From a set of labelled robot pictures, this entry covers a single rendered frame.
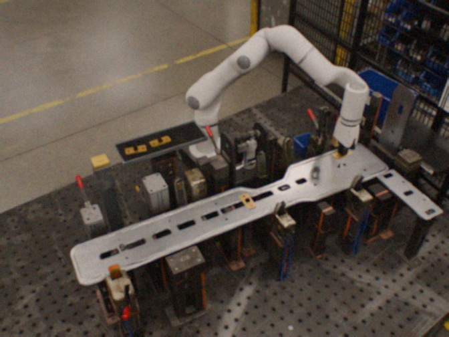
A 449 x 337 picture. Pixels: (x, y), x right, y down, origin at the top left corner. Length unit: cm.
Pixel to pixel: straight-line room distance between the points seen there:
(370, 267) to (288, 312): 44
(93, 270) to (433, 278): 140
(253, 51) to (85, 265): 103
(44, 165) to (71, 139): 36
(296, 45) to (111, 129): 250
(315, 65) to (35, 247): 145
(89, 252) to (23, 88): 327
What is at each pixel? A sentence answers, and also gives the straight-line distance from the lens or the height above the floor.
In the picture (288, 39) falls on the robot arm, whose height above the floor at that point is 155.
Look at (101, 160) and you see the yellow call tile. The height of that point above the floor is 116.
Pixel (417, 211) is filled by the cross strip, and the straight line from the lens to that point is 197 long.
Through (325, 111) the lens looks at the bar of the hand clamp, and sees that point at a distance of 202.
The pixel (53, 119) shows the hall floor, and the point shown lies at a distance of 428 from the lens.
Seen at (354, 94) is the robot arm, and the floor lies 140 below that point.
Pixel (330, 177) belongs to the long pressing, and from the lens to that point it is 200.
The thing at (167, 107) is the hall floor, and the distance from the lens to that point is 420.
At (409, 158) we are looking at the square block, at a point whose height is 106.
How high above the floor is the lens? 232
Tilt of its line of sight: 42 degrees down
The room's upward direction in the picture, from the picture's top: straight up
